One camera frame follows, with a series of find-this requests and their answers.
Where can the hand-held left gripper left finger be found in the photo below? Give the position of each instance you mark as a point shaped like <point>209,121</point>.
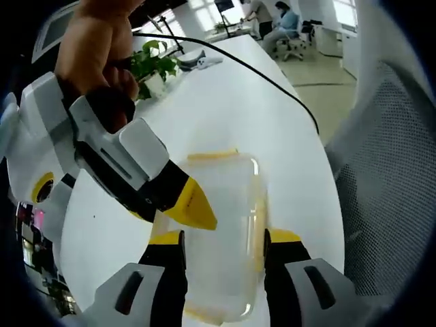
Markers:
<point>163,289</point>

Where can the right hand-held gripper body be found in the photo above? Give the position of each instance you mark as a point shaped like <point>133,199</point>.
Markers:
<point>30,143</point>

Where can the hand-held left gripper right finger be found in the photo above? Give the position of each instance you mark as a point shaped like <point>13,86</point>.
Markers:
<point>286,293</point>

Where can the clear container with yellow clips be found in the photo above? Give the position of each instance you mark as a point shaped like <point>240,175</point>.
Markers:
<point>260,211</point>

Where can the person's right hand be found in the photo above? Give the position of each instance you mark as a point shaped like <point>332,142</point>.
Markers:
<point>92,44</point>

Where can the white plant pot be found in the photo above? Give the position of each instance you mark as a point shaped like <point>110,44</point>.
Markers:
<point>155,85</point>

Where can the red pink screen monitor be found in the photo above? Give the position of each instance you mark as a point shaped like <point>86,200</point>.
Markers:
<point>35,218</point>

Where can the green leafy plant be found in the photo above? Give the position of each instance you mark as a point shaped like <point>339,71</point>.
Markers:
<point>153,63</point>

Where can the white grey device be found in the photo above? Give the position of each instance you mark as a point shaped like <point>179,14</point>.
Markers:
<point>204,63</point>

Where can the black tripod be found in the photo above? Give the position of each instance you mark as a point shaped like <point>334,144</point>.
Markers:
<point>175,42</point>

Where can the white framed screen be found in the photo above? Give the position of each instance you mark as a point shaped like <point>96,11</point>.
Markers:
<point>51,30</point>

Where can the small green plant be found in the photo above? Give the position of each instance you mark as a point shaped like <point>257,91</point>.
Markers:
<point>220,27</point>

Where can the bright window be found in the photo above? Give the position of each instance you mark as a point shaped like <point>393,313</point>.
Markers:
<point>201,13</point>

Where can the white mesh office chair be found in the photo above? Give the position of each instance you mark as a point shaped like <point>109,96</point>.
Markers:
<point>385,170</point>

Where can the black monitor on stand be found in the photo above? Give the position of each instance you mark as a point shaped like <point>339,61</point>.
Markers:
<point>223,4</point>

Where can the white swivel chair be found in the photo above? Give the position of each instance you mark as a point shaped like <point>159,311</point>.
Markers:
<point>289,46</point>

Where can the white cabinet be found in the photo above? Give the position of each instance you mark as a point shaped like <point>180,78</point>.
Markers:
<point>328,41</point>

